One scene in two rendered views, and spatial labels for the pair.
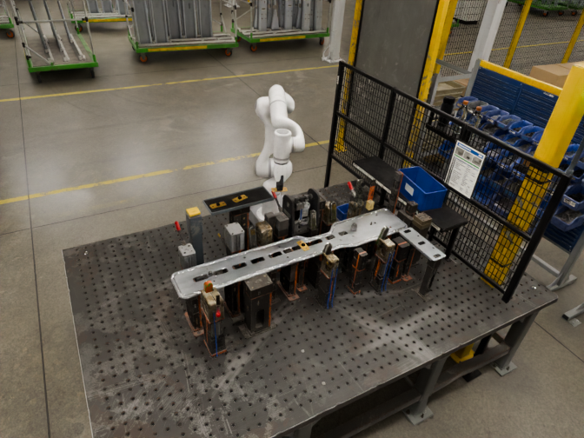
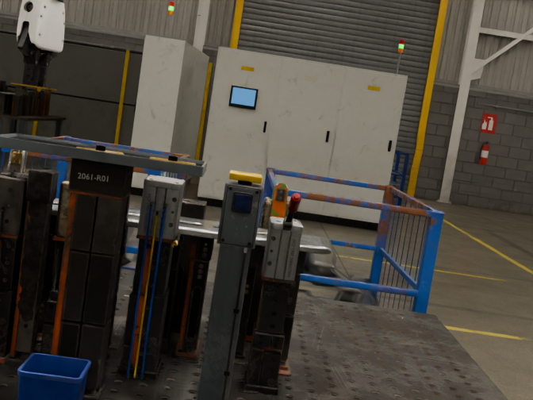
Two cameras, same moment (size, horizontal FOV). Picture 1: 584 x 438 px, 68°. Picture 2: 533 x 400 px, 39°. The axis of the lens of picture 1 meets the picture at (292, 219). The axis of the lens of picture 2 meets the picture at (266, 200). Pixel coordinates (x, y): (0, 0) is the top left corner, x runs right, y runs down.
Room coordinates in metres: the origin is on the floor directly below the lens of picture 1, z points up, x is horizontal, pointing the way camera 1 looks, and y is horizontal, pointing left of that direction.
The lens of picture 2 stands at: (3.04, 1.23, 1.28)
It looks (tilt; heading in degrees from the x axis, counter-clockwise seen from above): 7 degrees down; 209
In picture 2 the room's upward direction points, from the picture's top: 9 degrees clockwise
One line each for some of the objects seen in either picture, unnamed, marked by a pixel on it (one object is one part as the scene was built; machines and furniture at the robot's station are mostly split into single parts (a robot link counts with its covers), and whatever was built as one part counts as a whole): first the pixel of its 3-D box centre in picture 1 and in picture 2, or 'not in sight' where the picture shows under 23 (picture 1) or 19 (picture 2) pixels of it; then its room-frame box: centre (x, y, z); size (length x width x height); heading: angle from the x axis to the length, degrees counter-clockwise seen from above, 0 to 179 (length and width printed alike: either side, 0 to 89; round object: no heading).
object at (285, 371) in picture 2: (193, 303); (285, 302); (1.50, 0.46, 0.84); 0.18 x 0.06 x 0.29; 32
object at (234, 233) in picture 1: (235, 257); (151, 275); (1.80, 0.30, 0.90); 0.13 x 0.10 x 0.41; 32
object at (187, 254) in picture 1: (189, 275); (273, 304); (1.66, 0.52, 0.88); 0.11 x 0.10 x 0.36; 32
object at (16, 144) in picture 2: (238, 200); (105, 154); (1.99, 0.30, 1.16); 0.37 x 0.14 x 0.02; 122
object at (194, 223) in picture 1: (196, 245); (227, 299); (1.86, 0.52, 0.92); 0.08 x 0.08 x 0.44; 32
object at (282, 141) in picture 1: (282, 143); not in sight; (1.97, 0.07, 1.53); 0.09 x 0.08 x 0.13; 100
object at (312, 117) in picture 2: not in sight; (302, 122); (-5.63, -3.22, 1.22); 2.40 x 0.54 x 2.45; 121
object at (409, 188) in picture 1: (420, 188); not in sight; (2.38, -0.79, 1.10); 0.30 x 0.17 x 0.13; 24
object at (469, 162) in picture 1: (464, 169); not in sight; (2.28, -0.99, 1.30); 0.23 x 0.02 x 0.31; 32
